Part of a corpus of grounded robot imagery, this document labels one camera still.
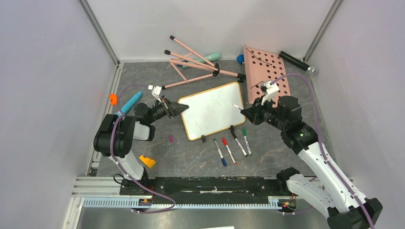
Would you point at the mint green toy marker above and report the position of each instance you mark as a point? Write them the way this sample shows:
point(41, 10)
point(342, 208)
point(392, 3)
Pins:
point(211, 57)

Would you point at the large blue toy marker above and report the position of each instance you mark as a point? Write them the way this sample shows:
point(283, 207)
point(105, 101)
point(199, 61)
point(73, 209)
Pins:
point(128, 105)

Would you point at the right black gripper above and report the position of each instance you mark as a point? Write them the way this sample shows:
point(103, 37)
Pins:
point(256, 112)

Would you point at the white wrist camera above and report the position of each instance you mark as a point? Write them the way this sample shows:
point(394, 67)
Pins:
point(155, 91)
point(269, 90)

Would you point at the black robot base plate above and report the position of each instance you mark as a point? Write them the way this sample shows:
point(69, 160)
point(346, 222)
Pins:
point(215, 190)

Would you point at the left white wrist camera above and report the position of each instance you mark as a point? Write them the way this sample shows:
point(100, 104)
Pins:
point(155, 91)

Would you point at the black flashlight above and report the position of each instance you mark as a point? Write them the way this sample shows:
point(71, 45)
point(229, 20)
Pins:
point(311, 70)

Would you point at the black whiteboard marker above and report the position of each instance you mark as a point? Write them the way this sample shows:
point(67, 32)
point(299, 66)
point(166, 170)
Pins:
point(239, 144)

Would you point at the yellow wedge block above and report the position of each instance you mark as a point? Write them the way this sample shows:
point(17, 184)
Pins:
point(149, 162)

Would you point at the yellow-framed whiteboard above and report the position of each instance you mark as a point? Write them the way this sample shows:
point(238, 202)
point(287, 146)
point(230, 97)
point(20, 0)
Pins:
point(211, 111)

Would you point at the pink perforated board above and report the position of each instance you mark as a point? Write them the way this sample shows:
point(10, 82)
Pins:
point(260, 66)

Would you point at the blue whiteboard marker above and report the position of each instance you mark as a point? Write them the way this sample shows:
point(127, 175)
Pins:
point(220, 153)

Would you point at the green whiteboard marker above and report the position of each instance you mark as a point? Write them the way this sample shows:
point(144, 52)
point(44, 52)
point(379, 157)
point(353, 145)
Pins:
point(246, 142)

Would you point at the small orange clip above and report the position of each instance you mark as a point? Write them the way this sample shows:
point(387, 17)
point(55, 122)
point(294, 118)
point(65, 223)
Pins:
point(113, 99)

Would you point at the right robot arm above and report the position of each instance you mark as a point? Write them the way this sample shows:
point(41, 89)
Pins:
point(342, 204)

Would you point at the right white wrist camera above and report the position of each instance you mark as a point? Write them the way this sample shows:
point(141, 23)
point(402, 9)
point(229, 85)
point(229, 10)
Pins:
point(269, 90)

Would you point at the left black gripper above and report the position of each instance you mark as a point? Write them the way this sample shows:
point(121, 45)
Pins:
point(172, 109)

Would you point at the blue toy car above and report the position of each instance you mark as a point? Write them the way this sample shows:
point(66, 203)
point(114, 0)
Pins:
point(240, 59)

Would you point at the red whiteboard marker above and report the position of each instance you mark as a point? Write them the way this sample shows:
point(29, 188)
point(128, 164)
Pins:
point(229, 150)

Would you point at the pink folding easel stand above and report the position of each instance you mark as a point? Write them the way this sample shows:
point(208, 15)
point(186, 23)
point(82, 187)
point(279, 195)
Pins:
point(213, 68)

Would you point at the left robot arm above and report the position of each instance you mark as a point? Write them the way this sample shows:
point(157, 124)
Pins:
point(116, 134)

